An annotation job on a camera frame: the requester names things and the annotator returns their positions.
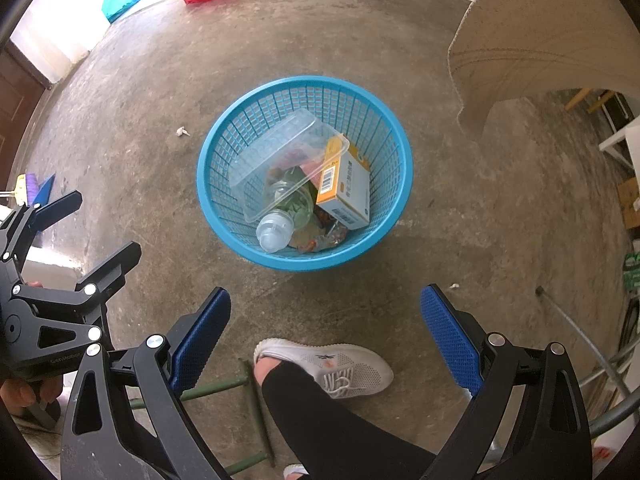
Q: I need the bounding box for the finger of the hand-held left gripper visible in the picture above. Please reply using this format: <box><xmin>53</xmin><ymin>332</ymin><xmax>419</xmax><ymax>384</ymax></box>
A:
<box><xmin>75</xmin><ymin>241</ymin><xmax>143</xmax><ymax>333</ymax></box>
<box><xmin>0</xmin><ymin>190</ymin><xmax>83</xmax><ymax>271</ymax></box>

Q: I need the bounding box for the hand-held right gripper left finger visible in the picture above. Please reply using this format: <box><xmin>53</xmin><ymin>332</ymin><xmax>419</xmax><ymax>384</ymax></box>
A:
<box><xmin>60</xmin><ymin>286</ymin><xmax>233</xmax><ymax>480</ymax></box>

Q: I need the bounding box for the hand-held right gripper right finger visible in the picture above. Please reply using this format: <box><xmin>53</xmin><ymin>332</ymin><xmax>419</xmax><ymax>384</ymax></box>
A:
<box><xmin>419</xmin><ymin>283</ymin><xmax>593</xmax><ymax>480</ymax></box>

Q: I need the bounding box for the green label plastic bottle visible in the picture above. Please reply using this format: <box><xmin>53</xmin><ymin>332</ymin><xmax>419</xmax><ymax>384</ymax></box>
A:
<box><xmin>256</xmin><ymin>167</ymin><xmax>317</xmax><ymax>254</ymax></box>

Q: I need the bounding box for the red gold foil wrapper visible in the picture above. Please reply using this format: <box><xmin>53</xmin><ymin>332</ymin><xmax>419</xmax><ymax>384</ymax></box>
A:
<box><xmin>292</xmin><ymin>207</ymin><xmax>351</xmax><ymax>253</ymax></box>

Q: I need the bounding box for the yellow white medicine box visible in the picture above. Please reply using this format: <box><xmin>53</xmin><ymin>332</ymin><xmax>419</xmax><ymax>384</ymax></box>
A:
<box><xmin>315</xmin><ymin>137</ymin><xmax>372</xmax><ymax>231</ymax></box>

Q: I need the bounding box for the clear plastic food container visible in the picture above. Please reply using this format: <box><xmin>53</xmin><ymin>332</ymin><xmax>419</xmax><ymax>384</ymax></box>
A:
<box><xmin>229</xmin><ymin>109</ymin><xmax>351</xmax><ymax>225</ymax></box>

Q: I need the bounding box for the blue plastic mesh basket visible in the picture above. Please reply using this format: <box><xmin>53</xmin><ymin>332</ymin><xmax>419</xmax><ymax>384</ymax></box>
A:
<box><xmin>196</xmin><ymin>76</ymin><xmax>415</xmax><ymax>272</ymax></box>

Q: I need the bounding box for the person's left forearm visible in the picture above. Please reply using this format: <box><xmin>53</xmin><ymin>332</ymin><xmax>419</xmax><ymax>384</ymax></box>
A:
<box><xmin>12</xmin><ymin>417</ymin><xmax>63</xmax><ymax>476</ymax></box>

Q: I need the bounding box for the person's left hand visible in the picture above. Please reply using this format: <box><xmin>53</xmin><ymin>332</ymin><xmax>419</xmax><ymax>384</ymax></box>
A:
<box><xmin>0</xmin><ymin>375</ymin><xmax>63</xmax><ymax>416</ymax></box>

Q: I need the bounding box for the purple yellow broom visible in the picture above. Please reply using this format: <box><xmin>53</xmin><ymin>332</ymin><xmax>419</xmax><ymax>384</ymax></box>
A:
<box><xmin>10</xmin><ymin>172</ymin><xmax>41</xmax><ymax>198</ymax></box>

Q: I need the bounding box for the brown wooden door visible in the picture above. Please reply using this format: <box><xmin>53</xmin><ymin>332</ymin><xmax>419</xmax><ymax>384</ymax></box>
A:
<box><xmin>0</xmin><ymin>45</ymin><xmax>51</xmax><ymax>181</ymax></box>

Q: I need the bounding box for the person's black trouser leg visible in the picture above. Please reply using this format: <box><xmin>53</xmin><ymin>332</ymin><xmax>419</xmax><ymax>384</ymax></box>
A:
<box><xmin>252</xmin><ymin>360</ymin><xmax>436</xmax><ymax>480</ymax></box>

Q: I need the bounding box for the green metal stool frame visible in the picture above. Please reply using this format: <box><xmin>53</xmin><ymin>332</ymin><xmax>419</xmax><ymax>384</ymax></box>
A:
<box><xmin>130</xmin><ymin>360</ymin><xmax>276</xmax><ymax>480</ymax></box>

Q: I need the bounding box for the chrome metal tube frame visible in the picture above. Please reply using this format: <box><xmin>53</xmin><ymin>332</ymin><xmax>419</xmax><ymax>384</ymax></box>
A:
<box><xmin>535</xmin><ymin>286</ymin><xmax>640</xmax><ymax>436</ymax></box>

